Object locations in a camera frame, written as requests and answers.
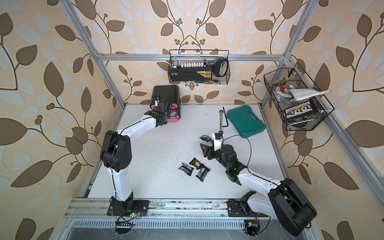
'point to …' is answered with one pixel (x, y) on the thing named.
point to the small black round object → (205, 137)
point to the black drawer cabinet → (171, 93)
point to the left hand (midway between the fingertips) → (163, 110)
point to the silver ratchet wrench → (221, 112)
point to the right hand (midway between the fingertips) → (206, 142)
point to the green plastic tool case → (245, 121)
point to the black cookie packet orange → (195, 162)
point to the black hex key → (226, 126)
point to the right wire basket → (278, 82)
